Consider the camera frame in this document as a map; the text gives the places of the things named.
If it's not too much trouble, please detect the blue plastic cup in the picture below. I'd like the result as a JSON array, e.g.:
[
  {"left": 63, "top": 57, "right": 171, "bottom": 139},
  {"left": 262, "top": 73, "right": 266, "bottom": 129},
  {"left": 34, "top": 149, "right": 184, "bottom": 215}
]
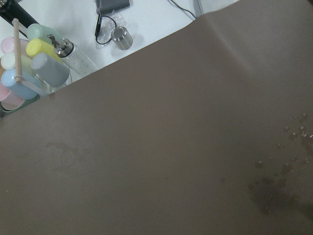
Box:
[{"left": 1, "top": 69, "right": 41, "bottom": 100}]

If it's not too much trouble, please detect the grey plastic cup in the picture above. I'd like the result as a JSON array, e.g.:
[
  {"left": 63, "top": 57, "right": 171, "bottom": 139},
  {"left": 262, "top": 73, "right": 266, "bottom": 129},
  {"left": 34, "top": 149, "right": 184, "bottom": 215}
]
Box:
[{"left": 31, "top": 52, "right": 70, "bottom": 88}]

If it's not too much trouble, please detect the steel calibration weight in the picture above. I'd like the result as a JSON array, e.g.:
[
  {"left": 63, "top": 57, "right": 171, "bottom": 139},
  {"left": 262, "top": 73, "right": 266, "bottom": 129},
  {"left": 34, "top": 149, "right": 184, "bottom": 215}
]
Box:
[{"left": 111, "top": 26, "right": 133, "bottom": 50}]

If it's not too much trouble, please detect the glass pump bottle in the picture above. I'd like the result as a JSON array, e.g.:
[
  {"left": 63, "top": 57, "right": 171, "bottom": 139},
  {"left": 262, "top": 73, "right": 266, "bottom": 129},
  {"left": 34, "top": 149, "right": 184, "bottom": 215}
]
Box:
[{"left": 47, "top": 34, "right": 98, "bottom": 77}]

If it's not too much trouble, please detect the green plastic cup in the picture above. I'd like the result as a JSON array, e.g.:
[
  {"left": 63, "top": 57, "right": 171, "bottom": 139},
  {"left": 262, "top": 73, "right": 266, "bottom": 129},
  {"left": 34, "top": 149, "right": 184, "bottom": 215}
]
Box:
[{"left": 26, "top": 23, "right": 62, "bottom": 45}]

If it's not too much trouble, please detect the yellow plastic cup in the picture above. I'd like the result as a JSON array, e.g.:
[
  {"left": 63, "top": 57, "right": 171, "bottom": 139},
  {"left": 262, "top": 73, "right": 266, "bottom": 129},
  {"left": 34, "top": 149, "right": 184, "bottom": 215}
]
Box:
[{"left": 25, "top": 39, "right": 62, "bottom": 63}]

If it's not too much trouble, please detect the white plastic cup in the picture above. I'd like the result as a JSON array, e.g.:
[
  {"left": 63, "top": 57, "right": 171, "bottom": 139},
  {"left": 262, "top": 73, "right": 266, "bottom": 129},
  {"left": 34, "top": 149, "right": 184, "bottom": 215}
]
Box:
[{"left": 1, "top": 52, "right": 34, "bottom": 75}]

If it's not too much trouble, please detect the wooden cup rack rod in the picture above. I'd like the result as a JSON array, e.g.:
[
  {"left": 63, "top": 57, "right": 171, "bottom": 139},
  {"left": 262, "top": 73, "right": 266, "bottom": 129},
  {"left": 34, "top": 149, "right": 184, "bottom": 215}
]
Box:
[{"left": 12, "top": 18, "right": 23, "bottom": 84}]

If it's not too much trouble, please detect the pink plastic cup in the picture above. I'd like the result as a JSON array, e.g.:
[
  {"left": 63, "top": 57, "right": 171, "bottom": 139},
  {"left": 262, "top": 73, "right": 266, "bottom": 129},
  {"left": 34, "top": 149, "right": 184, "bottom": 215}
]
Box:
[{"left": 0, "top": 37, "right": 29, "bottom": 56}]

